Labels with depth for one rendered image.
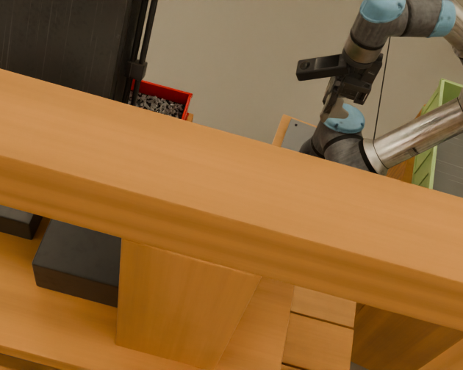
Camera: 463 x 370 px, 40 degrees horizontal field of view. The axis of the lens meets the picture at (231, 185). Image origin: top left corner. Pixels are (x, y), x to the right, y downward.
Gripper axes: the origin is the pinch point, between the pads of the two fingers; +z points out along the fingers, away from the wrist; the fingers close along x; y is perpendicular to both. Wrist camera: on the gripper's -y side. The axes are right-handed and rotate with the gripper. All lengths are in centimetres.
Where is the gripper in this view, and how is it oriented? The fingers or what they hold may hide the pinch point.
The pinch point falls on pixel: (322, 109)
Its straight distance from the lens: 150.8
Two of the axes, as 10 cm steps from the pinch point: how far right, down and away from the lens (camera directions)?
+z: -1.7, 5.3, 8.3
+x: 2.1, -8.0, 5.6
